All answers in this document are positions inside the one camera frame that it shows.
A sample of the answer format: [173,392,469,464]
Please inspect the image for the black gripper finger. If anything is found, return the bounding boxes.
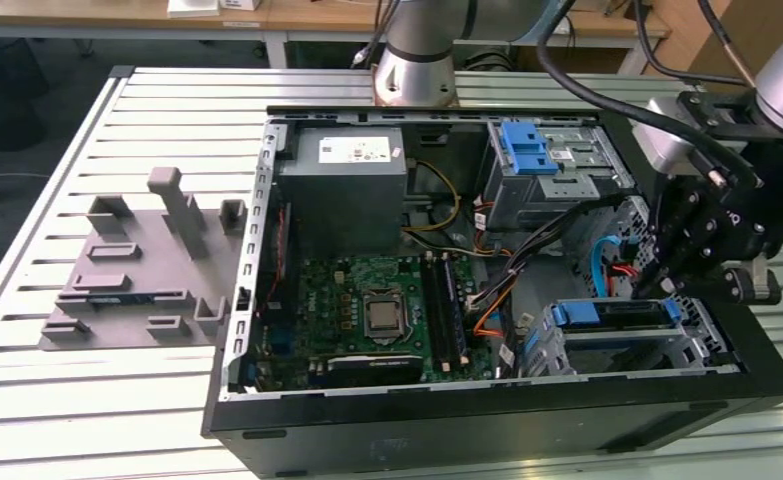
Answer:
[660,219,727,297]
[632,174,707,297]

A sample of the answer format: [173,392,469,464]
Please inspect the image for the blue data wire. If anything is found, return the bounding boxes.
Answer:
[588,233,635,301]

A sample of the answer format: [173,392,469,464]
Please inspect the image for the hard disk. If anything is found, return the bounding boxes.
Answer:
[549,298,684,332]

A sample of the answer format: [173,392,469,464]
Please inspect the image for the metal disk bay cage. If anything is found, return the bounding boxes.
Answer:
[520,294,744,377]

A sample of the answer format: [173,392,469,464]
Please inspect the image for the metal optical drive cage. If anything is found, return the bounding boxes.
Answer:
[480,121,635,234]

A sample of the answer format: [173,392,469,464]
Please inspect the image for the brown cabinet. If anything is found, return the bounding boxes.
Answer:
[643,0,783,76]

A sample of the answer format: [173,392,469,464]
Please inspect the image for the RAM stick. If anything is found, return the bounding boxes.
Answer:
[437,252,471,366]

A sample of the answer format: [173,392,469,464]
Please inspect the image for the silver CPU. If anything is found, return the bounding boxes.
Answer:
[365,301,407,332]

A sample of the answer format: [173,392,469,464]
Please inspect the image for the black open PC case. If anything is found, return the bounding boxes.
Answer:
[200,103,783,480]

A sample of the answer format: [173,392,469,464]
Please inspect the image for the grey power supply unit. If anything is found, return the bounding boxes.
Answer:
[275,124,411,257]

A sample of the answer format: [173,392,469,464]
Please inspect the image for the CPU socket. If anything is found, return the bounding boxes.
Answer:
[355,287,417,347]

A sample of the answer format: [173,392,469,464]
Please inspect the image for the green motherboard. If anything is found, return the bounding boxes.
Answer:
[256,251,500,392]

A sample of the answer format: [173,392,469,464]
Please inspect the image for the black graphics card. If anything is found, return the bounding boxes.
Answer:
[321,352,427,388]

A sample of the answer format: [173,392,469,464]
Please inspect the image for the grey parts rack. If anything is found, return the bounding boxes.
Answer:
[37,166,251,354]

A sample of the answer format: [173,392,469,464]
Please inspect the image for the wooden desk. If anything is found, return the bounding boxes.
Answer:
[0,0,672,69]

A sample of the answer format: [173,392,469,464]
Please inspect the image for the black office chair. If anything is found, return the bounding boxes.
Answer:
[0,36,50,153]

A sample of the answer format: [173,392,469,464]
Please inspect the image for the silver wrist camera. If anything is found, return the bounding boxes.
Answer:
[628,97,716,177]

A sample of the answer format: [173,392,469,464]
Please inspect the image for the black wire bundle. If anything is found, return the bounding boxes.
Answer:
[487,193,636,321]

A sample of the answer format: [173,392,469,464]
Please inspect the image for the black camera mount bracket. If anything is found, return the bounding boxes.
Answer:
[672,89,783,147]

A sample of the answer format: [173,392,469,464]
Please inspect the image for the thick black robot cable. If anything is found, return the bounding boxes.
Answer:
[535,0,763,189]

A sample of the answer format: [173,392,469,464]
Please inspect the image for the blue plastic drive bracket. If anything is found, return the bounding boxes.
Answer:
[499,122,564,177]

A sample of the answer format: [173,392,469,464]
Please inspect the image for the red wire with white connector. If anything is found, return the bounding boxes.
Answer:
[469,198,503,254]

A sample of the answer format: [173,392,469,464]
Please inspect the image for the yellow wire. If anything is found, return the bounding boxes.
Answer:
[401,159,464,234]

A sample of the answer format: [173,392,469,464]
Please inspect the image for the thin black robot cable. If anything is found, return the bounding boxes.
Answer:
[632,0,759,87]

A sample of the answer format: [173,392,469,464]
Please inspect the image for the orange data wire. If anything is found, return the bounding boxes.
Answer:
[472,293,512,346]

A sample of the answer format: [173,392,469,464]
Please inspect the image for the red and black twisted wire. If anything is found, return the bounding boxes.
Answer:
[272,202,293,304]

